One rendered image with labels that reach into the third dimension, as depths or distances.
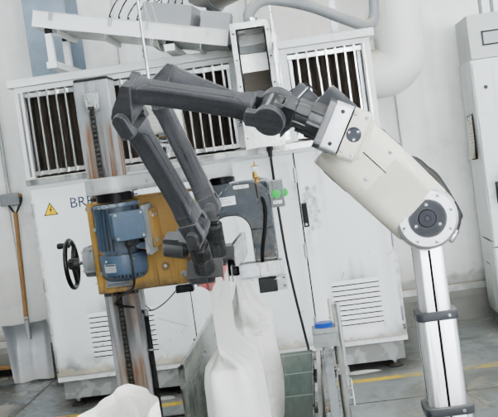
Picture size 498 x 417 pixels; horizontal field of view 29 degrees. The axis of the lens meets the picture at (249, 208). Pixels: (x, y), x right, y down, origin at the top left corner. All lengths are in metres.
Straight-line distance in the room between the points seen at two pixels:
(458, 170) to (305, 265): 1.81
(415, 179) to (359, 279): 3.57
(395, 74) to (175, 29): 1.49
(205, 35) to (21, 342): 2.94
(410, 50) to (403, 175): 3.90
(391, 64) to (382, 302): 1.51
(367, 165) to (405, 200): 0.15
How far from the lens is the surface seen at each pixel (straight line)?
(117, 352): 3.42
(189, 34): 5.67
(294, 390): 4.30
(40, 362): 7.39
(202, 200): 2.90
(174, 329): 6.11
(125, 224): 3.02
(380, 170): 2.41
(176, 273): 3.28
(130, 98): 2.38
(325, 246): 5.98
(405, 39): 6.31
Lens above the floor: 1.42
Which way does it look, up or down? 3 degrees down
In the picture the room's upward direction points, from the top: 8 degrees counter-clockwise
